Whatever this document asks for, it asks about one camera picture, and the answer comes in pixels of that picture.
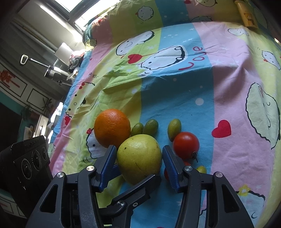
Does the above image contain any small paper poster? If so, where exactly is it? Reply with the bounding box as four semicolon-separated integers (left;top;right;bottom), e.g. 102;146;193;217
23;125;36;141

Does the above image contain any framed red wall art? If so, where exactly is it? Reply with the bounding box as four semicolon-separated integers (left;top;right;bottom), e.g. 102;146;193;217
0;62;28;98

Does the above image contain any white cabinet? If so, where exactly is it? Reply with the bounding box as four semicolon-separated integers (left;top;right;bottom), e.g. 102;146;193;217
33;114;50;137

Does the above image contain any orange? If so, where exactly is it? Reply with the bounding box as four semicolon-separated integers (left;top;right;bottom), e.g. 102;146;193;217
94;109;131;149

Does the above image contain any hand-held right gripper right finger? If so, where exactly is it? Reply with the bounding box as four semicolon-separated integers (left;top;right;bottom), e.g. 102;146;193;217
162;145;255;228

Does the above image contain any yellow bottle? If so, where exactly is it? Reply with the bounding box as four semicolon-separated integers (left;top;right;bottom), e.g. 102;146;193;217
234;0;258;29

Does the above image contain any black screen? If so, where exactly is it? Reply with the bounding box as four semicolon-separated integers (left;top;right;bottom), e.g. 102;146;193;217
0;103;24;152

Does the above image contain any dark clothes pile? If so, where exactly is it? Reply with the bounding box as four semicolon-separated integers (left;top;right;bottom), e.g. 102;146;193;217
68;51;86;73

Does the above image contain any small green kumquat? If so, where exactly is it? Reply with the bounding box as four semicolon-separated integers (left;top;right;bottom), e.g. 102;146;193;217
167;119;182;142
143;119;158;135
131;123;144;137

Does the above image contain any cartoon printed blanket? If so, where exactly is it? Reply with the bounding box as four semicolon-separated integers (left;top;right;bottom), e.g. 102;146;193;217
47;0;281;228

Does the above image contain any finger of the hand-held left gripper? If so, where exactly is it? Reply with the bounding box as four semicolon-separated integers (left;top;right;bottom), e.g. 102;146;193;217
105;174;162;228

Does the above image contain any window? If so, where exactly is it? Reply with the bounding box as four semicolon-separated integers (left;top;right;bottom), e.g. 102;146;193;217
64;0;120;33

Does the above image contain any stick vacuum cleaner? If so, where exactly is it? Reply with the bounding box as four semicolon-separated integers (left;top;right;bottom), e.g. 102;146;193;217
20;54;73;85

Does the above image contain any white board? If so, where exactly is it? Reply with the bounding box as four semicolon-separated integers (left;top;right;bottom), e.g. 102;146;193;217
54;42;74;61

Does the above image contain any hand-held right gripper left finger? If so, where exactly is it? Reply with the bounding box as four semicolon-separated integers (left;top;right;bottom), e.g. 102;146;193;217
27;145;117;228

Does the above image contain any potted plant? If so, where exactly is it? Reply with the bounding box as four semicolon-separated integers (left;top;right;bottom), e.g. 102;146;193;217
21;103;35;121
42;98;54;115

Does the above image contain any framed pale wall picture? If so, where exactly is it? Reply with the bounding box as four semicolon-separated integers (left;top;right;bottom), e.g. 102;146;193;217
26;88;50;110

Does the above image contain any red tomato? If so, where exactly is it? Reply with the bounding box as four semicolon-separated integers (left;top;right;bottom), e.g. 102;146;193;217
164;161;192;181
173;132;200;160

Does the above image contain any grey curtain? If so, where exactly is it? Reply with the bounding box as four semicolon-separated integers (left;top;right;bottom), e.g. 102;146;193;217
9;13;73;53

